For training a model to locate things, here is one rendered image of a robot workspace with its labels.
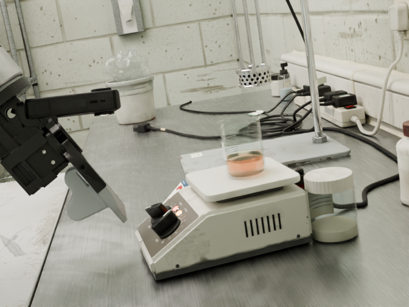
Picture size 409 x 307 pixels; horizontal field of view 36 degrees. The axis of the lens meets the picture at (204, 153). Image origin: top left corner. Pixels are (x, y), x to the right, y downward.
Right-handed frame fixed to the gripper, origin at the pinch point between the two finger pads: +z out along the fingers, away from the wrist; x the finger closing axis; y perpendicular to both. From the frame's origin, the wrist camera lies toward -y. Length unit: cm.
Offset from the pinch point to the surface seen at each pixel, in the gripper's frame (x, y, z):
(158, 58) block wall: -235, -57, -12
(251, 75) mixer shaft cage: -31.4, -32.4, 1.3
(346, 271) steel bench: 16.7, -14.1, 18.6
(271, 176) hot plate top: 6.9, -16.1, 7.9
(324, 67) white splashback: -72, -60, 16
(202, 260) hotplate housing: 8.6, -3.2, 9.5
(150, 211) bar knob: 0.0, -2.4, 2.7
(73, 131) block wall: -245, -1, -11
